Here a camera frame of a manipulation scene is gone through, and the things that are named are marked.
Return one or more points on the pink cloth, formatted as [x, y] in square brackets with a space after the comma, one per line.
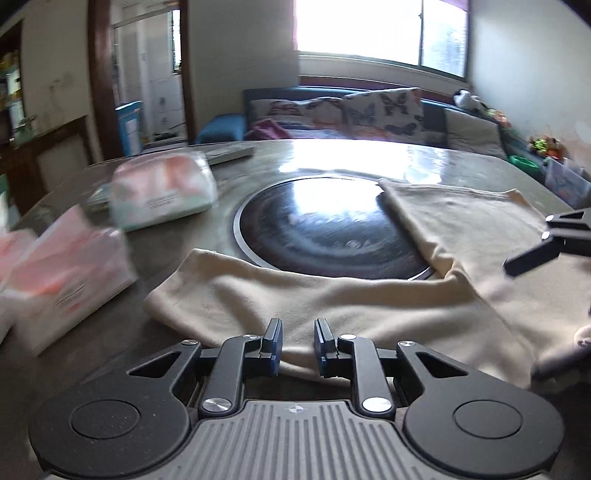
[268, 130]

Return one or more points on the wide butterfly print cushion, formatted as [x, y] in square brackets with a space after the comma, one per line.
[295, 110]

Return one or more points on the dark wooden door frame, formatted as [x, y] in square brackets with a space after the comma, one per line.
[99, 69]

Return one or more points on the square butterfly print cushion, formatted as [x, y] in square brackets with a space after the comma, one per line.
[383, 113]

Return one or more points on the green bowl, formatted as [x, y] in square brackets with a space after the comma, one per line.
[522, 162]

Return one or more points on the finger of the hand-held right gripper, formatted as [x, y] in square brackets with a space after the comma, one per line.
[563, 362]
[531, 258]

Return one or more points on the white remote control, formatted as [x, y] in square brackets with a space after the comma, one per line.
[231, 152]

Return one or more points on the clear plastic storage box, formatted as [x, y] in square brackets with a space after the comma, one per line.
[568, 182]

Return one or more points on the window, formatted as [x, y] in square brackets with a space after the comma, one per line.
[369, 32]

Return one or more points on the grey cushion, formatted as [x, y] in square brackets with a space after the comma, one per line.
[475, 134]

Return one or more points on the cream pants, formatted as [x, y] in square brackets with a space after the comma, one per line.
[369, 304]

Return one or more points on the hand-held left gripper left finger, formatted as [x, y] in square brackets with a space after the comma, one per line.
[273, 347]

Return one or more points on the wooden chair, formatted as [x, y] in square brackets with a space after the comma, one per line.
[60, 159]

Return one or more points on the cluttered shelf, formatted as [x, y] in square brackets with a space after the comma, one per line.
[11, 92]

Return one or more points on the blue sofa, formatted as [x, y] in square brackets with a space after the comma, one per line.
[221, 129]

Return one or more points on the green white tissue pack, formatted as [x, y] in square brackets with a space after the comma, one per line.
[161, 194]

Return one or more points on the blue cabinet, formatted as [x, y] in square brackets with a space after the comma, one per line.
[130, 129]

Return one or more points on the pink white tissue pack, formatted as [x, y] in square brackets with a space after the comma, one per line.
[14, 277]
[74, 277]

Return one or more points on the green and brown plush toys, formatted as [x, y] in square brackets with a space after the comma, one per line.
[545, 146]

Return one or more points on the panda plush toy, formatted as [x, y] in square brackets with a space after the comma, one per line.
[466, 99]

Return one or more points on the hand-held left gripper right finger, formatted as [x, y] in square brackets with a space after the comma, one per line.
[323, 347]

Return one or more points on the colourful plush toy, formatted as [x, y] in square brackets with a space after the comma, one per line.
[496, 115]

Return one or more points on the black round induction cooker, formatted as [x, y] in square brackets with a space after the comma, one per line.
[323, 230]

